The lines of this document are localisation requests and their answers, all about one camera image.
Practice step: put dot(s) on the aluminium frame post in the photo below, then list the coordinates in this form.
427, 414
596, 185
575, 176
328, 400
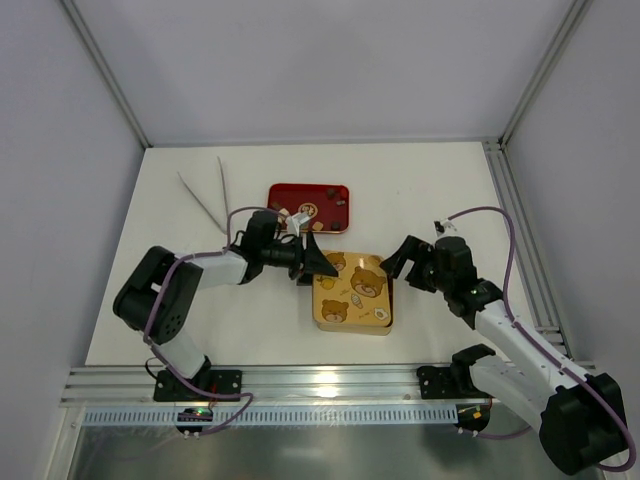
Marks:
89, 43
560, 40

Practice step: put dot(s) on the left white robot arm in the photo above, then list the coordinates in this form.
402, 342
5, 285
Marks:
157, 297

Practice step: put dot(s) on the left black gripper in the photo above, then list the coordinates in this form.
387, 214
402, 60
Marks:
300, 256

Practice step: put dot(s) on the right aluminium frame post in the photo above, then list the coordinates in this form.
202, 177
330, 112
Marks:
560, 40

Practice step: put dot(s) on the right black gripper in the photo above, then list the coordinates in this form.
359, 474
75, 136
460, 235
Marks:
420, 267

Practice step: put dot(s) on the white slotted cable duct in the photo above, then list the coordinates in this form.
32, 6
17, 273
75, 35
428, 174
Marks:
273, 415

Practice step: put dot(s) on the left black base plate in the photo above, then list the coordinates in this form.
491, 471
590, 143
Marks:
224, 384

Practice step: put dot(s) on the red chocolate tray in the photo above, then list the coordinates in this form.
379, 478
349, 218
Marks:
325, 203

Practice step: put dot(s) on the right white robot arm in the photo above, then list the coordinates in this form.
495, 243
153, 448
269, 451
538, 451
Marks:
579, 417

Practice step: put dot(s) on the silver tin lid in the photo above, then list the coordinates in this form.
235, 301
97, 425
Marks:
361, 294

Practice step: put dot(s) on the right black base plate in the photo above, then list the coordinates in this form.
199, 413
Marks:
436, 383

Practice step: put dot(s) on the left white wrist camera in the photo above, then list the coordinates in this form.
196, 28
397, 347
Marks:
297, 223

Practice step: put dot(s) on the aluminium mounting rail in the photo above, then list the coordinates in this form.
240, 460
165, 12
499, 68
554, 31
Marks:
124, 385

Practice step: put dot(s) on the gold chocolate box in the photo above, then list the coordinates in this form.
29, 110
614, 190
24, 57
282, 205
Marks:
348, 328

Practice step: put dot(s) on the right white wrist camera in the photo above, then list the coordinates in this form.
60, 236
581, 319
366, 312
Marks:
445, 228

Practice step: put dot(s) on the metal tweezers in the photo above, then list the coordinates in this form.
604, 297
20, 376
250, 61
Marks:
207, 186

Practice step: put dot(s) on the left aluminium frame post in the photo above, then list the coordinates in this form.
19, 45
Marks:
89, 43

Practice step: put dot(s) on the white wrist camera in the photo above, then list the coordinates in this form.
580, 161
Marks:
445, 228
297, 223

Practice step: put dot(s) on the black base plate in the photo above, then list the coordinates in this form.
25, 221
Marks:
224, 384
436, 383

